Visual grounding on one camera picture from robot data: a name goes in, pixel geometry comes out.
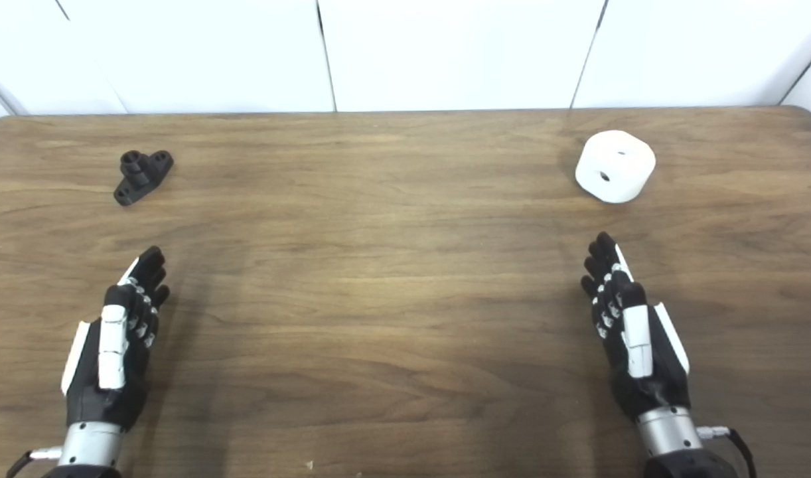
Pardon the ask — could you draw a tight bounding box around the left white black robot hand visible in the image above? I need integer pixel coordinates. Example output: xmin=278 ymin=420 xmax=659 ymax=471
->
xmin=60 ymin=246 xmax=172 ymax=432

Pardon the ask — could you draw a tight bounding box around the round white piece with holes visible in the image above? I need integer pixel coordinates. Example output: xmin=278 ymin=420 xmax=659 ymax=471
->
xmin=575 ymin=130 xmax=657 ymax=204

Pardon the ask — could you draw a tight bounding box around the thick black right wrist cable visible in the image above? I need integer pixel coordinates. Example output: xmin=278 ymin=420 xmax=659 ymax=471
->
xmin=696 ymin=425 xmax=758 ymax=478

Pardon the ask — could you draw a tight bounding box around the thick black left wrist cable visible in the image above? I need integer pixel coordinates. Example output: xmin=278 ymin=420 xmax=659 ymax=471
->
xmin=6 ymin=446 xmax=64 ymax=478

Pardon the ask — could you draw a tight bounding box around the black flanged holder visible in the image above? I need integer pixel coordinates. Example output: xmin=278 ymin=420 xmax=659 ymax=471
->
xmin=113 ymin=150 xmax=175 ymax=206

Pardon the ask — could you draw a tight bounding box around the thick black wrist cable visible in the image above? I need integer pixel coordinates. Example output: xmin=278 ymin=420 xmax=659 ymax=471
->
xmin=6 ymin=446 xmax=64 ymax=478
xmin=696 ymin=425 xmax=758 ymax=478

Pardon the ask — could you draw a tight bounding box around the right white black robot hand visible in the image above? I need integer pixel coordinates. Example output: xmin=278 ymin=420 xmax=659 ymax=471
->
xmin=580 ymin=231 xmax=692 ymax=422

